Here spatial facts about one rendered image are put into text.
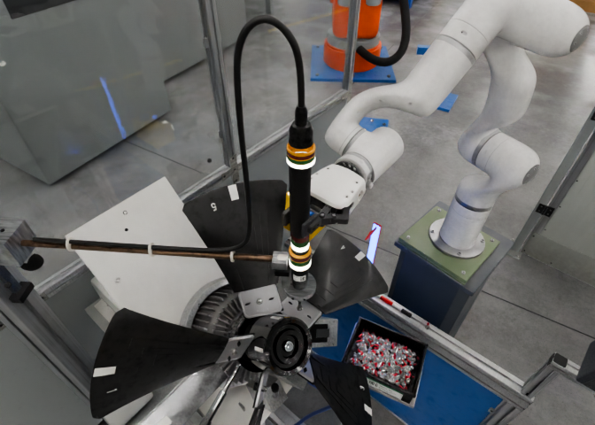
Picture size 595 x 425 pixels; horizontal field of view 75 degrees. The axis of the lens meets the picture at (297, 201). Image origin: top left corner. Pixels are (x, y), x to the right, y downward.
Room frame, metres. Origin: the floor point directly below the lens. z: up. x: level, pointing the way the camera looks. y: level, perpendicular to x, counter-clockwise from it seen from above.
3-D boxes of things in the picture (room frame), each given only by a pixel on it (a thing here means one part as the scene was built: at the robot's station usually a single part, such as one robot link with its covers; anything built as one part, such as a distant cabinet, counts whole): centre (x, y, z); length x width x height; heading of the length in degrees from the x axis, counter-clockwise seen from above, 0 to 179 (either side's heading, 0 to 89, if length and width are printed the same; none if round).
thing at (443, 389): (0.69, -0.31, 0.45); 0.82 x 0.02 x 0.66; 51
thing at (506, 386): (0.69, -0.31, 0.82); 0.90 x 0.04 x 0.08; 51
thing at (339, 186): (0.56, -0.07, 1.49); 0.11 x 0.10 x 0.07; 141
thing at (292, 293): (0.47, 0.00, 1.33); 0.09 x 0.07 x 0.10; 85
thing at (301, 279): (0.47, -0.01, 1.49); 0.04 x 0.04 x 0.46
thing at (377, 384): (0.52, -0.26, 0.85); 0.22 x 0.17 x 0.07; 64
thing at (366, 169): (0.61, -0.11, 1.48); 0.09 x 0.03 x 0.08; 51
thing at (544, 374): (0.42, -0.64, 0.96); 0.03 x 0.03 x 0.20; 51
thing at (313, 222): (0.47, -0.04, 1.49); 0.07 x 0.03 x 0.03; 141
